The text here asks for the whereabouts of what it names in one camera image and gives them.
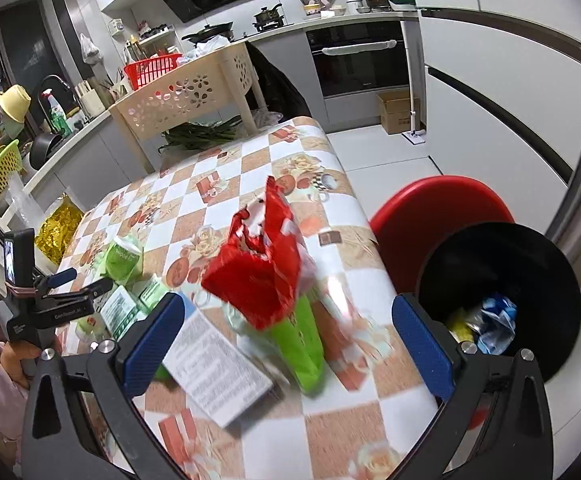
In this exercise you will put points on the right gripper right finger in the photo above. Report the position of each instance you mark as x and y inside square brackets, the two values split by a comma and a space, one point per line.
[494, 420]

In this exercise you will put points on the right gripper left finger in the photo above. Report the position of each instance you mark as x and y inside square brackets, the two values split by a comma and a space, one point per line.
[58, 441]

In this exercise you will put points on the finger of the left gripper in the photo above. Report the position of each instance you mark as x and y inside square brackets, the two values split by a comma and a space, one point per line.
[52, 281]
[83, 299]

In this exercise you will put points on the white green-capped bottle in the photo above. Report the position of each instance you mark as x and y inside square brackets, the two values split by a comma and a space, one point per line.
[116, 311]

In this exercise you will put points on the green tea bottle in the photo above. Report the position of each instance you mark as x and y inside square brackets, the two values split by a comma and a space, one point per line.
[123, 259]

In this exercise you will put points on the blue plastic bag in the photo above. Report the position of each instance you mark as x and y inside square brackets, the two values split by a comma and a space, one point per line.
[493, 324]

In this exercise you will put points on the yellow foam fruit net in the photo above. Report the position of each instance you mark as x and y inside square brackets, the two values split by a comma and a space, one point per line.
[459, 329]

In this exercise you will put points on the black trash bin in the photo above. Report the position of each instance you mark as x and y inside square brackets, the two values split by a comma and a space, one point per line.
[506, 259]

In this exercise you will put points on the gold foil bag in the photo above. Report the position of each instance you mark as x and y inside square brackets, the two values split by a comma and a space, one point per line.
[57, 230]

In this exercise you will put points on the black pan by sink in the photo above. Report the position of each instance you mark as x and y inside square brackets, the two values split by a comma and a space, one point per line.
[43, 147]

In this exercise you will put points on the checkered patterned tablecloth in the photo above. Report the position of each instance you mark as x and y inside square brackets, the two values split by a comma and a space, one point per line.
[372, 405]

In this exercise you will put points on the green spray bottle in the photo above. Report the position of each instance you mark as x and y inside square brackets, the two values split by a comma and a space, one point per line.
[57, 114]

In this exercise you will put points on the white printed carton box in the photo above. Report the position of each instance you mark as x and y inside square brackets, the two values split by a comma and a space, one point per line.
[220, 379]

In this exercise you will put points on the yellow bowl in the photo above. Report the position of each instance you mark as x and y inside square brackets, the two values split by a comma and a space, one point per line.
[15, 103]

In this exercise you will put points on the knife block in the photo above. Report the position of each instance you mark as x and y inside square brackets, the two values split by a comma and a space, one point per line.
[89, 99]

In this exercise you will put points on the green onions bunch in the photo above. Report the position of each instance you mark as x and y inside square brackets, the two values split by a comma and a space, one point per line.
[193, 136]

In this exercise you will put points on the green silver snack bag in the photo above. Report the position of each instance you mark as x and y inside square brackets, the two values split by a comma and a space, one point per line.
[313, 335]

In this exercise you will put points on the red plastic stool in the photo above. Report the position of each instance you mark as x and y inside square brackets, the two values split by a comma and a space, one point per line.
[412, 223]

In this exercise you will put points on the red plastic bag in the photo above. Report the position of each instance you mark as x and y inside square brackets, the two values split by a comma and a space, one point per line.
[259, 274]

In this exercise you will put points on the red plastic basket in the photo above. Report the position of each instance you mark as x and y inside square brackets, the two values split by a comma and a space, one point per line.
[146, 71]

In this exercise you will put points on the beige perforated plastic chair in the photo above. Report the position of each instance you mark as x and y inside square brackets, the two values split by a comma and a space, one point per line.
[202, 86]

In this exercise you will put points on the white mop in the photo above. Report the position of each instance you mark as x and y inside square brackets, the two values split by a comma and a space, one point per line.
[416, 134]

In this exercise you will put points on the black garment on chair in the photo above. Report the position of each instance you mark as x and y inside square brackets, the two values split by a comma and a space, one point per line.
[280, 94]

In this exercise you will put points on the black wok on stove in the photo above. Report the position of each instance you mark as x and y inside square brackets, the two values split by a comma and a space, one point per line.
[210, 31]

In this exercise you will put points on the cardboard box on floor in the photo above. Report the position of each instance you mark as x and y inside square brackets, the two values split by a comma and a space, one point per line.
[395, 110]

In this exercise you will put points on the black pot on stove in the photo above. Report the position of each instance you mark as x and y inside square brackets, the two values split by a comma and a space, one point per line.
[267, 19]

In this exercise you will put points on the white refrigerator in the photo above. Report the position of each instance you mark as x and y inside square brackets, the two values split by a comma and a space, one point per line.
[503, 84]

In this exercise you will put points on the black built-in oven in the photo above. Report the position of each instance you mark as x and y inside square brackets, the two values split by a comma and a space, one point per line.
[359, 57]

